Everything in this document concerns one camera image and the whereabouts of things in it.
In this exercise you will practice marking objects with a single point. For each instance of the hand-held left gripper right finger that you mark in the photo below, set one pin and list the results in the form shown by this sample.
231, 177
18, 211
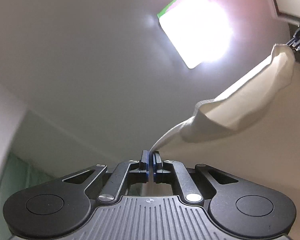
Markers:
155, 165

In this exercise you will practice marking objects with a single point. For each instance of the white shirt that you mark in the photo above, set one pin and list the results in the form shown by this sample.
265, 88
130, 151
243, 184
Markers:
240, 110

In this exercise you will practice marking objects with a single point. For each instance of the ceiling light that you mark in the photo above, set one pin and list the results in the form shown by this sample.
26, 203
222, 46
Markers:
197, 27

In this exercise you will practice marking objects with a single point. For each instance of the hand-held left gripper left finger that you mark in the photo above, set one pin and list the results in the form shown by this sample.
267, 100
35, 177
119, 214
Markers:
146, 165

